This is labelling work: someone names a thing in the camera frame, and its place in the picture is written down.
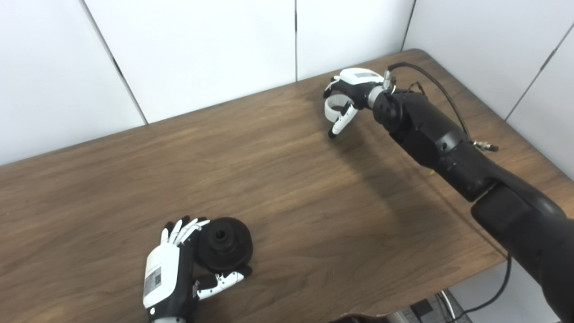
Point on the white and black right hand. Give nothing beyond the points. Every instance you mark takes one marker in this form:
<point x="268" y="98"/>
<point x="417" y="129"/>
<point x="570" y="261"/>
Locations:
<point x="356" y="85"/>

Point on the round black stepped part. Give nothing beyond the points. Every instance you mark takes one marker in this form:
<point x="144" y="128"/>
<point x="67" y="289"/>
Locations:
<point x="224" y="244"/>

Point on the black robot torso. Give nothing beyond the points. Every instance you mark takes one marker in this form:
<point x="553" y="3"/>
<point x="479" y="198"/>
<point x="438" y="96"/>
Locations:
<point x="358" y="319"/>

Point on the white and black left hand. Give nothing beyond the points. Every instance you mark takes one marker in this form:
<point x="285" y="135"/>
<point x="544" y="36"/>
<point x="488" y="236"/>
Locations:
<point x="163" y="278"/>

